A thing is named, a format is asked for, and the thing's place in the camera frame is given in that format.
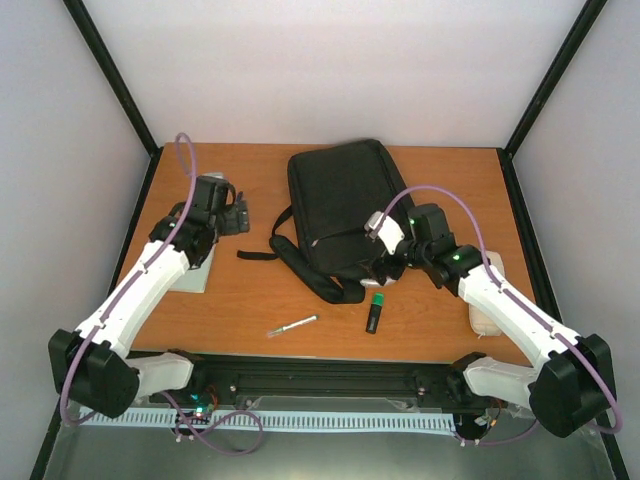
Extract black student backpack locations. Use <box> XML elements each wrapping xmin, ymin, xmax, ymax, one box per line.
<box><xmin>237</xmin><ymin>139</ymin><xmax>414</xmax><ymax>304</ymax></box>

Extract grey book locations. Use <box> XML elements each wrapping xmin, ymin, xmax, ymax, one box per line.
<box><xmin>172</xmin><ymin>172</ymin><xmax>232</xmax><ymax>293</ymax></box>

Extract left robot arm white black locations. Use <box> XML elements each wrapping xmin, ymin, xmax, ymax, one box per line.
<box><xmin>48</xmin><ymin>174</ymin><xmax>249</xmax><ymax>425</ymax></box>

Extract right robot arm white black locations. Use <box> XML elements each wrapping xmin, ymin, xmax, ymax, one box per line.
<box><xmin>365</xmin><ymin>204</ymin><xmax>618</xmax><ymax>438</ymax></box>

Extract green black highlighter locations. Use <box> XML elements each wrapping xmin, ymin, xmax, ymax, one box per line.
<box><xmin>365</xmin><ymin>293</ymin><xmax>385</xmax><ymax>334</ymax></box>

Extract silver pen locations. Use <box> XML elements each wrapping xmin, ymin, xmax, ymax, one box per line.
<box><xmin>267</xmin><ymin>315</ymin><xmax>319</xmax><ymax>338</ymax></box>

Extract beige pencil case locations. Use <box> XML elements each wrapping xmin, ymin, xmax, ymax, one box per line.
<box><xmin>467</xmin><ymin>249</ymin><xmax>506</xmax><ymax>339</ymax></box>

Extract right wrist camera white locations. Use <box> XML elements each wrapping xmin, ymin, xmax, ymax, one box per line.
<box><xmin>364</xmin><ymin>211</ymin><xmax>405</xmax><ymax>255</ymax></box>

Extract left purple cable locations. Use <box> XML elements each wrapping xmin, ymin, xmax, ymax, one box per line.
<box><xmin>59</xmin><ymin>132</ymin><xmax>264</xmax><ymax>454</ymax></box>

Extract purple cable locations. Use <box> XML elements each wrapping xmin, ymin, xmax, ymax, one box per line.
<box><xmin>59</xmin><ymin>132</ymin><xmax>264</xmax><ymax>454</ymax></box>
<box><xmin>384</xmin><ymin>185</ymin><xmax>624</xmax><ymax>447</ymax></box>

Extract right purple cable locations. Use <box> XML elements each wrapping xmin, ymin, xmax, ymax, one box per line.
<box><xmin>384</xmin><ymin>185</ymin><xmax>624</xmax><ymax>447</ymax></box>

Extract black aluminium rail base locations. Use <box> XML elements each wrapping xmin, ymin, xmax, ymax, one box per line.
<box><xmin>64</xmin><ymin>352</ymin><xmax>601</xmax><ymax>416</ymax></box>

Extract light blue cable duct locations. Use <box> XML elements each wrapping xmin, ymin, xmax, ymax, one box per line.
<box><xmin>86</xmin><ymin>407</ymin><xmax>456</xmax><ymax>436</ymax></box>

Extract left black frame post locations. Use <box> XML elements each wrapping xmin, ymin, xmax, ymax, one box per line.
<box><xmin>62</xmin><ymin>0</ymin><xmax>162</xmax><ymax>156</ymax></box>

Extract black frame post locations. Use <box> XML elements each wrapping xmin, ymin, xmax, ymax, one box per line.
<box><xmin>62</xmin><ymin>0</ymin><xmax>162</xmax><ymax>156</ymax></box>
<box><xmin>504</xmin><ymin>0</ymin><xmax>609</xmax><ymax>156</ymax></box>

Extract right black frame post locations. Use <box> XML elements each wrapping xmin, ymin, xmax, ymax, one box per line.
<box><xmin>504</xmin><ymin>0</ymin><xmax>609</xmax><ymax>156</ymax></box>

